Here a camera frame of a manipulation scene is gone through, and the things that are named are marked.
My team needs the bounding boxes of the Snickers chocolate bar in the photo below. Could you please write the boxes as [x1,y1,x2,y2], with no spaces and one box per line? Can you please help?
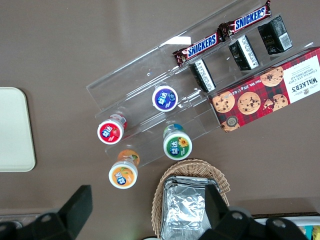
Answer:
[218,0,273,39]
[172,32,223,68]

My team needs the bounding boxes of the cream plastic serving tray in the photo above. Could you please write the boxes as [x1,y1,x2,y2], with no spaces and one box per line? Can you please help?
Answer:
[0,86,36,173]

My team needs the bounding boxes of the green yoghurt bottle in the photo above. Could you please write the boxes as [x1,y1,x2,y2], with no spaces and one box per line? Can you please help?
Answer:
[162,123,193,161]

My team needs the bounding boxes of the light tan wicker basket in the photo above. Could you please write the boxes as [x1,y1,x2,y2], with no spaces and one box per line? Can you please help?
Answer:
[151,157,230,240]

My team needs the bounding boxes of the clear acrylic stepped display stand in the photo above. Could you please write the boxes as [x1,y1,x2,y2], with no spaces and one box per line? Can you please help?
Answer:
[85,0,318,169]

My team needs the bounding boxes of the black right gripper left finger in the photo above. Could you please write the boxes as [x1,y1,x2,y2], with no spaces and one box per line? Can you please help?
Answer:
[23,185,93,240]

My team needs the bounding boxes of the orange yoghurt bottle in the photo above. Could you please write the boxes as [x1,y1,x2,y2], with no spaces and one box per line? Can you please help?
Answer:
[108,149,141,189]

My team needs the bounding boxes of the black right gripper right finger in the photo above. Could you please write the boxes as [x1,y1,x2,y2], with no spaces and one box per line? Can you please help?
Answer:
[199,185,266,240]

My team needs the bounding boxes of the red yoghurt bottle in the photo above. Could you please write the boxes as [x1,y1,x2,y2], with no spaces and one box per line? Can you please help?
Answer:
[96,113,128,145]

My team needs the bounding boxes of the blue yoghurt bottle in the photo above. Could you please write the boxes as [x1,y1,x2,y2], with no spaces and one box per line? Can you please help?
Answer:
[151,84,179,113]

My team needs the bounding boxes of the stacked aluminium foil containers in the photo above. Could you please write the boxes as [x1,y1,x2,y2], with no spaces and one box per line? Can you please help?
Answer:
[160,174,222,240]

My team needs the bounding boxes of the small black carton box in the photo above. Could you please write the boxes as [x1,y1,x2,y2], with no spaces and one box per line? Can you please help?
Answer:
[257,15,293,56]
[228,34,260,72]
[188,58,217,94]

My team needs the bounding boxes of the white rectangular snack tray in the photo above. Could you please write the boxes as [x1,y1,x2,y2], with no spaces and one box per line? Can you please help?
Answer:
[252,216,320,240]

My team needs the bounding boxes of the red Walkers shortbread box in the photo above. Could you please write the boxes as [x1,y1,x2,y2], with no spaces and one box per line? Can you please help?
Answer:
[207,46,320,133]

